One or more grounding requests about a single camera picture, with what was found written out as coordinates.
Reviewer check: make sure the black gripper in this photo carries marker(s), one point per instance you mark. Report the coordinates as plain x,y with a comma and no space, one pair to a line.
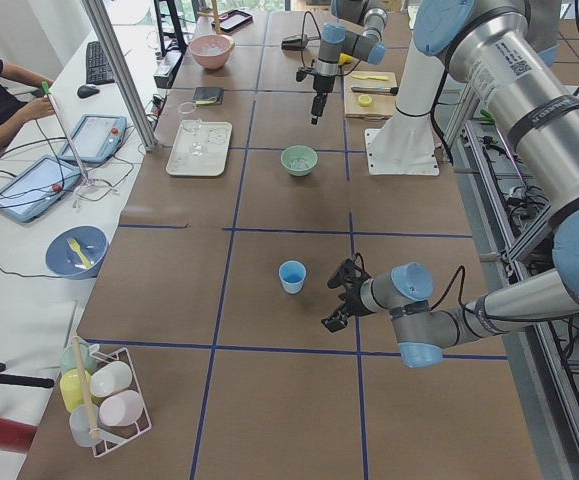
322,85
354,300

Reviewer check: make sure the green bowl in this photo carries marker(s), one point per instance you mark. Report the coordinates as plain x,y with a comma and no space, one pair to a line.
299,151

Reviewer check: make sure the light blue cup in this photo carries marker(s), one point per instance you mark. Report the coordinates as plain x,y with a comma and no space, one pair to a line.
292,275

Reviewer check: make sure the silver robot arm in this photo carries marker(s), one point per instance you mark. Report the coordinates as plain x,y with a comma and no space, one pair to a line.
478,75
335,39

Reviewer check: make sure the ice cubes in bowl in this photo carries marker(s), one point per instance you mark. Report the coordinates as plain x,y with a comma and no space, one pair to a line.
299,164

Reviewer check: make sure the pink bowl of ice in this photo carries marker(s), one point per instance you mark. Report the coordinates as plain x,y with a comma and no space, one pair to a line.
212,51

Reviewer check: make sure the blue bowl with fork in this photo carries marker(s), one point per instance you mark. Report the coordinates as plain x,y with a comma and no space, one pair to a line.
77,253

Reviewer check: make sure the lemon half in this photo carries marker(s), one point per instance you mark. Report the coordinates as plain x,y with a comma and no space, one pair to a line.
365,100

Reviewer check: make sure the wooden cutting board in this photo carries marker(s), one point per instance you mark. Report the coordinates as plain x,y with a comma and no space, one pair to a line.
383,106

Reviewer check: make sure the yellow lemon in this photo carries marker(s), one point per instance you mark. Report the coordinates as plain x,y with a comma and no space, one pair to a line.
345,59

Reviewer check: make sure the yellow plastic knife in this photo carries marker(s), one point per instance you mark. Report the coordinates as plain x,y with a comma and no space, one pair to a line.
383,78

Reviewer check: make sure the grey folded cloth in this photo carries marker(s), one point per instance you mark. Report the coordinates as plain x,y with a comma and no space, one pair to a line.
208,96

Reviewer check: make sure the cream bear tray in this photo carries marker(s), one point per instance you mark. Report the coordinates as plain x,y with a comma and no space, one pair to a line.
217,138

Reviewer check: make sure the clear wine glass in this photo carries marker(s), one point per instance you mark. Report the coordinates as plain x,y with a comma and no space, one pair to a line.
190,134

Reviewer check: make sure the far teach pendant tablet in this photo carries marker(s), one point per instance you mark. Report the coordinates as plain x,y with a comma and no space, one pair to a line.
97,137

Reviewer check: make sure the teach pendant tablet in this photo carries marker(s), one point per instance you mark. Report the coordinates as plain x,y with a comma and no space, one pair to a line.
37,188
97,137

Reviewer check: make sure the black keyboard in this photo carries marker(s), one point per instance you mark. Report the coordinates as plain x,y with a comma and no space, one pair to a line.
98,69

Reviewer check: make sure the black computer mouse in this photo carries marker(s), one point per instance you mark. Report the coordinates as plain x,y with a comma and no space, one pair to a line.
86,91

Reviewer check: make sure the near teach pendant tablet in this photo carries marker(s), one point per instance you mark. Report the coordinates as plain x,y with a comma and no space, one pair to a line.
37,188

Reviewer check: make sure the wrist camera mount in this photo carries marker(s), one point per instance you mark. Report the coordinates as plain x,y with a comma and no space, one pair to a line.
304,71
350,273

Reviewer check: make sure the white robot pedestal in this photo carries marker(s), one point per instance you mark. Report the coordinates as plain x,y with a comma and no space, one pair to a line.
405,143

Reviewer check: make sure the white wire cup rack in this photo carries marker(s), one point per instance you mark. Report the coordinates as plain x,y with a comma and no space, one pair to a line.
102,394

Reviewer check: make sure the aluminium frame post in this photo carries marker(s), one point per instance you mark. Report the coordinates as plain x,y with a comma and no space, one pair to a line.
102,26

